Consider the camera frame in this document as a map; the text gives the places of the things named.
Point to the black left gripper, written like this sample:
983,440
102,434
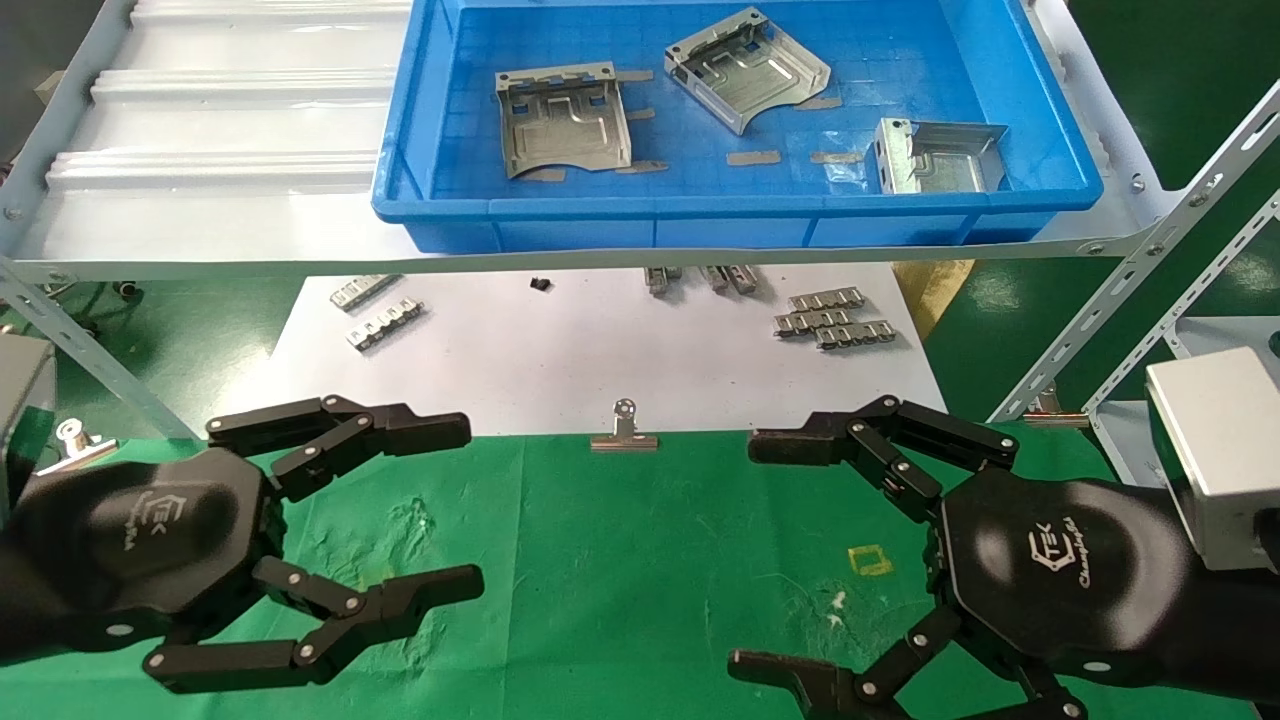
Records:
150,540

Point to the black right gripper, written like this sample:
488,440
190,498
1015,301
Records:
1060,580

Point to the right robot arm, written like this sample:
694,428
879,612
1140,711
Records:
1245,630

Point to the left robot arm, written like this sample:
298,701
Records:
12,635

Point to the yellow square tape mark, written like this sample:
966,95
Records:
853,560

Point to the small notched metal strip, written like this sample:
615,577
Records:
812,321
827,298
743,279
662,279
385,325
715,278
855,335
365,292

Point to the green table cloth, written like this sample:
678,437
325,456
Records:
620,560

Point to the white perforated side rack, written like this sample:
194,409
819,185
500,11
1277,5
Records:
1180,312

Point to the grey sloped shelf board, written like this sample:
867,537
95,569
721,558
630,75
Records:
220,120

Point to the blue plastic bin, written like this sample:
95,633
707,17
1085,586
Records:
900,70

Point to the grey perforated shelf post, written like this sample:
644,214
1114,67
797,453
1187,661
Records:
1060,345
90,350

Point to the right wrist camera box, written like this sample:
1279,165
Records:
1220,450

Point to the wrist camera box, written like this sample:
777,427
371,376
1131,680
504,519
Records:
20,380
1220,450

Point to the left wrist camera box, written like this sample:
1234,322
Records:
20,380

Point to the bent sheet metal bracket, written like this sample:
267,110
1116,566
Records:
565,125
750,70
945,160

